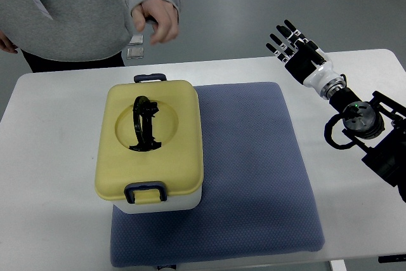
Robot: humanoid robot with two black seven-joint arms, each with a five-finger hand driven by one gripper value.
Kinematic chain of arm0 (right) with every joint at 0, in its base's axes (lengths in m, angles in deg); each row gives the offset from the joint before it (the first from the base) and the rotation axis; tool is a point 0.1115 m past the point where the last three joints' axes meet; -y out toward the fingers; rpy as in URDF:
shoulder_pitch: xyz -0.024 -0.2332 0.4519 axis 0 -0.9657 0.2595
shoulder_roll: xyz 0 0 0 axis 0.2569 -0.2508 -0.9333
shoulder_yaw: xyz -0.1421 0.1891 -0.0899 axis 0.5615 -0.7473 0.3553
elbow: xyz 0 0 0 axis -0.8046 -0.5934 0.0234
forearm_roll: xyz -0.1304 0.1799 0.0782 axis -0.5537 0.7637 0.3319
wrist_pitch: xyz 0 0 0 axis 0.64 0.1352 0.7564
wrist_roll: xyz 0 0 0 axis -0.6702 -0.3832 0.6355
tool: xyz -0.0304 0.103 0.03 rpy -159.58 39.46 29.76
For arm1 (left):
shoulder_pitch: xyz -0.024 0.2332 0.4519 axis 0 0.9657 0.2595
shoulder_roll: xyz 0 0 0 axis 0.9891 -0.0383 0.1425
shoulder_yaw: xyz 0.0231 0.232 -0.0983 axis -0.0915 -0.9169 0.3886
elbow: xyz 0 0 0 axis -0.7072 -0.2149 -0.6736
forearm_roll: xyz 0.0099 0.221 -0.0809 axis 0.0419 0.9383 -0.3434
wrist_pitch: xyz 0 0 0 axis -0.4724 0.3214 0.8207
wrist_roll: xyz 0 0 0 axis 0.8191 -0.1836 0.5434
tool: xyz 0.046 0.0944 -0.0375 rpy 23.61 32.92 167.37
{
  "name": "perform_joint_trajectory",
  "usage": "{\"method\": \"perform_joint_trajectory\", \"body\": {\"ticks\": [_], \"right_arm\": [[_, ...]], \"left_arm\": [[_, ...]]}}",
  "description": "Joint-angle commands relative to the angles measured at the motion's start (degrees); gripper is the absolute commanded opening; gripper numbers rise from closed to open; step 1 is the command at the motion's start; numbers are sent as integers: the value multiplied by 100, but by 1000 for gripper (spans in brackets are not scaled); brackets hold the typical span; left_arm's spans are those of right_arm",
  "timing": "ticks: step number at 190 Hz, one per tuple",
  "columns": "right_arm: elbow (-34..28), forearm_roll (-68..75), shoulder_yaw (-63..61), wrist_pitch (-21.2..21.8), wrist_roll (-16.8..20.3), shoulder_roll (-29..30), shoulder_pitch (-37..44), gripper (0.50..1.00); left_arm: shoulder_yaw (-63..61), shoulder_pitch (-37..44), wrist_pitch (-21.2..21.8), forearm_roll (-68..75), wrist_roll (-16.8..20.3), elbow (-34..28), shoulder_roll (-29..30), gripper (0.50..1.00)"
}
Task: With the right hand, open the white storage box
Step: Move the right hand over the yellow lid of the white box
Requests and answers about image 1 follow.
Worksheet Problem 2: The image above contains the person's bare hand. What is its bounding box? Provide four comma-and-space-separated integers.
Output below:
131, 0, 179, 45

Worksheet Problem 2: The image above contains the person's other hand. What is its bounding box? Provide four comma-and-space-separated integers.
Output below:
0, 31, 18, 54

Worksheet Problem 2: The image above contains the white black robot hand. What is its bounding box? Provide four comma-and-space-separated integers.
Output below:
266, 20, 346, 100

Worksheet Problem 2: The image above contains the yellow box lid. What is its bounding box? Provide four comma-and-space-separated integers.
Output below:
95, 79, 204, 204

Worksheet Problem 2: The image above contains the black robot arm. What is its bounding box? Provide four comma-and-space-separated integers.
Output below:
324, 74, 405, 200

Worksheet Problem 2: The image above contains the white storage box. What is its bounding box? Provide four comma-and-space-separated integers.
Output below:
112, 187, 202, 214

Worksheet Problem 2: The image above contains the upper metal floor plate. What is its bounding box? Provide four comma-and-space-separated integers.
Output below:
128, 34, 143, 46

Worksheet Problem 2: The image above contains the metal floor plate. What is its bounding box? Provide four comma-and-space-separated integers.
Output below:
126, 47, 144, 60
128, 34, 143, 46

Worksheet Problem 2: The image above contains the lower metal floor plate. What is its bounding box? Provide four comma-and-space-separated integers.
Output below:
126, 47, 144, 60

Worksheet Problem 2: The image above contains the grey sweater torso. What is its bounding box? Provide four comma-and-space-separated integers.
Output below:
1, 0, 132, 62

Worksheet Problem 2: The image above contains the blue cushion mat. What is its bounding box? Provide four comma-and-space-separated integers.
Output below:
110, 82, 325, 267

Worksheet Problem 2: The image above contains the black table bracket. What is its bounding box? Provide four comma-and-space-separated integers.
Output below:
378, 254, 406, 263

